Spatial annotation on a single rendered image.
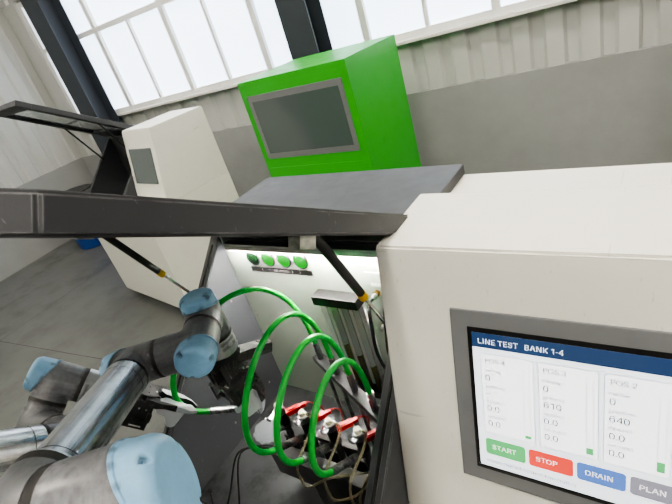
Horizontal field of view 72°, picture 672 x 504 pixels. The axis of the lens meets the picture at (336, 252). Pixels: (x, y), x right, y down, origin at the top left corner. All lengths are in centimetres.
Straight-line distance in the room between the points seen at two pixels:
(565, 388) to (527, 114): 399
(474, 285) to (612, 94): 392
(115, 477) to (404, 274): 54
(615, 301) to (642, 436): 21
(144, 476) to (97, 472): 5
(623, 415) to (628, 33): 392
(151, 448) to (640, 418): 67
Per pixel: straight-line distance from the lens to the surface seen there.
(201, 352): 89
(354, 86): 345
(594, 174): 118
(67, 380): 118
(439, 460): 104
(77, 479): 59
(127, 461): 57
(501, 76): 463
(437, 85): 477
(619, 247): 76
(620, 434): 87
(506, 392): 87
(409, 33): 473
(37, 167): 816
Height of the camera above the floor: 195
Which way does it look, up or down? 27 degrees down
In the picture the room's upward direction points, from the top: 18 degrees counter-clockwise
